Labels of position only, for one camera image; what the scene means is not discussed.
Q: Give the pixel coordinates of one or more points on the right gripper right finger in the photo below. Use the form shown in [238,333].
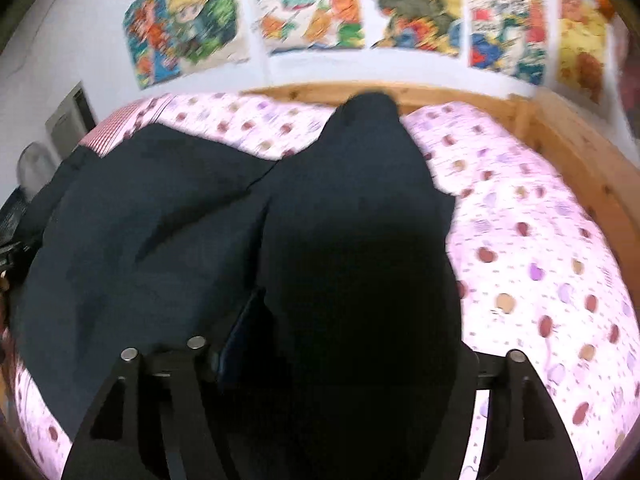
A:
[524,437]

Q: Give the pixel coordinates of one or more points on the dark dinosaur landscape poster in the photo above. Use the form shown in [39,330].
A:
[424,25]

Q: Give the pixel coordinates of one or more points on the grey wall panel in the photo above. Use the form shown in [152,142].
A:
[71,121]

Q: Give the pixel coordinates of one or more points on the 2024 calendar cartoon poster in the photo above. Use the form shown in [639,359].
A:
[509,37]

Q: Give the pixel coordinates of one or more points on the round grey fan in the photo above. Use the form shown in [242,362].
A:
[35,168]

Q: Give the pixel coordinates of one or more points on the orange fruit pattern poster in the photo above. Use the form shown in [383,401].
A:
[293,25]

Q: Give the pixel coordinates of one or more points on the black padded jacket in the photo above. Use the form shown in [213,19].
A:
[352,339]

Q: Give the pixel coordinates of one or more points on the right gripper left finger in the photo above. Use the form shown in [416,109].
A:
[165,415]

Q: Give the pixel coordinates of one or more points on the yellow chick and bear poster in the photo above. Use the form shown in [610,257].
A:
[582,48]

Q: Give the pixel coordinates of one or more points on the wooden bed frame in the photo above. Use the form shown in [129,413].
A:
[605,183]

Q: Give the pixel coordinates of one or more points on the pink apple-print bed sheet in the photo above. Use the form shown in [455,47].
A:
[534,268]

